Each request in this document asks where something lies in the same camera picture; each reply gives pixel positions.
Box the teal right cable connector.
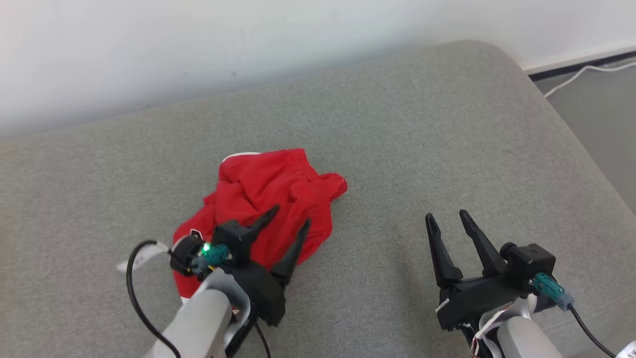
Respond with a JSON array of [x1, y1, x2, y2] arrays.
[[528, 272, 575, 312]]

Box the teal cable connector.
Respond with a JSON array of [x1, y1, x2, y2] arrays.
[[190, 243, 233, 274], [528, 272, 575, 312]]

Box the white floor cable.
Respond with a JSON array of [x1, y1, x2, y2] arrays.
[[544, 61, 636, 98]]

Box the red white twisted wire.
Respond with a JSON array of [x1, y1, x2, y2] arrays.
[[470, 303, 512, 358]]

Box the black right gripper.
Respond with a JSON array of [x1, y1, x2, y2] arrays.
[[425, 209, 528, 332]]

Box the red shorts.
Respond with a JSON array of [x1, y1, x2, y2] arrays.
[[172, 148, 348, 304]]

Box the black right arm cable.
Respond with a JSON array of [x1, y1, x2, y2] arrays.
[[566, 304, 617, 358]]

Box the white baseboard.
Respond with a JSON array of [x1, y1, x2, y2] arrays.
[[521, 42, 636, 75]]

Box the white left cable tag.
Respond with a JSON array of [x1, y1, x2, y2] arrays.
[[116, 242, 170, 272]]

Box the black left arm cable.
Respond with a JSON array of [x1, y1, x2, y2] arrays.
[[126, 240, 271, 358]]

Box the grey fabric bed surface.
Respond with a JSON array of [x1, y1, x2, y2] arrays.
[[0, 40, 636, 358]]

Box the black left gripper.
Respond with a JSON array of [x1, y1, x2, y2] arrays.
[[219, 205, 312, 327]]

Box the teal left cable connector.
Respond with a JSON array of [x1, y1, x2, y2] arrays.
[[190, 243, 233, 274]]

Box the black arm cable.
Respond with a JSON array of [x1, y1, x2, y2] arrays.
[[566, 304, 617, 358], [126, 240, 271, 358]]

